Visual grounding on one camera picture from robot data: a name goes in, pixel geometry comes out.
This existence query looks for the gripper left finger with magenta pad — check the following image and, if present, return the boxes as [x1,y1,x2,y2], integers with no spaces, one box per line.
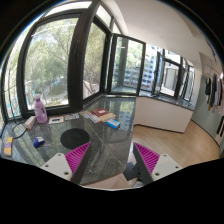
[41,142,91,185]

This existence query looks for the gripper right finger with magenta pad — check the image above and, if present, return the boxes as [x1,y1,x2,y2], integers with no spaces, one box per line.
[133,142,182,185]

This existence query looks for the round black mouse pad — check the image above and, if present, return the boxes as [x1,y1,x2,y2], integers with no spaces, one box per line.
[60,128,90,149]

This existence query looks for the blue and white computer mouse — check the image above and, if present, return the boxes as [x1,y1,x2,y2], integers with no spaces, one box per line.
[33,137,44,148]

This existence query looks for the white framed card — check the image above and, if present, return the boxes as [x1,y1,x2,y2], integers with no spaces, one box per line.
[49,116,64,124]

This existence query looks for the grey flat paper sheet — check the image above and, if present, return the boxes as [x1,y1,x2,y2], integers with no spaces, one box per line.
[64,113,80,121]

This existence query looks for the colourful flat booklet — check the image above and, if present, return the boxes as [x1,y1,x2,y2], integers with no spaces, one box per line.
[79,111,101,124]

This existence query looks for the blue and white box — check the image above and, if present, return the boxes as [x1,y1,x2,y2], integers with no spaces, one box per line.
[106,119,121,129]

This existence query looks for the tan cardboard box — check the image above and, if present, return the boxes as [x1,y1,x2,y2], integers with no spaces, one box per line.
[99,113,116,123]

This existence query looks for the beige rectangular box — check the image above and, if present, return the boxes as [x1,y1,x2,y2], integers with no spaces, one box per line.
[24,116,36,129]

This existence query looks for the red book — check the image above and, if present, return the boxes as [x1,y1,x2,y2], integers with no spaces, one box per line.
[92,108,109,117]

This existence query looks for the purple spray bottle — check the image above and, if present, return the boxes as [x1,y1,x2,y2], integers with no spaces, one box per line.
[34,94,47,124]

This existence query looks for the yellow and purple sponge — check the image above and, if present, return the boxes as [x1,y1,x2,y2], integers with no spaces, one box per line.
[4,137,13,156]

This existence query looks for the hanging clothes on rack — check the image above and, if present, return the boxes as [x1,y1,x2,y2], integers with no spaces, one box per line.
[205,74,224,116]

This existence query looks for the black cable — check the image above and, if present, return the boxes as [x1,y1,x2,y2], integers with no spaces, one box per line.
[0,120,29,140]

